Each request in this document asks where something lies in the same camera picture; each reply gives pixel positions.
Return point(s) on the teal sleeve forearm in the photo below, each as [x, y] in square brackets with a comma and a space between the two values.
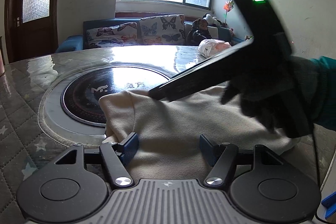
[324, 97]

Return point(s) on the cream white garment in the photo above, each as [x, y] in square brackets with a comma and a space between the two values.
[169, 132]

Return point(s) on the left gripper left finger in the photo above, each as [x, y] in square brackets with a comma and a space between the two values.
[113, 158]

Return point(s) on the round black induction cooktop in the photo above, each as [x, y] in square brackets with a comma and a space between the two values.
[69, 111]

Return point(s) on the dark wooden door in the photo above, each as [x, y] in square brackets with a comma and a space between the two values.
[30, 28]

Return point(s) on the colourful pinwheel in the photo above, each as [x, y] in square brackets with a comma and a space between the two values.
[229, 5]

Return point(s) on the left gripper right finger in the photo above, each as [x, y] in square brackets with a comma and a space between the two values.
[223, 158]

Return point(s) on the butterfly print cushion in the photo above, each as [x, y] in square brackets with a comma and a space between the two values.
[163, 30]
[113, 36]

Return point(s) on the plush toy on sofa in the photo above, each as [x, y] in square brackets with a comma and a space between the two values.
[212, 20]

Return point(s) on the pink tissue pack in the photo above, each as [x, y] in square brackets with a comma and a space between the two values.
[210, 47]

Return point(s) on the gloved right hand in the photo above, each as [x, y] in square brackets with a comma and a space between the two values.
[279, 93]

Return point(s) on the blue sofa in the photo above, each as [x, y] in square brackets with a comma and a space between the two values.
[77, 42]

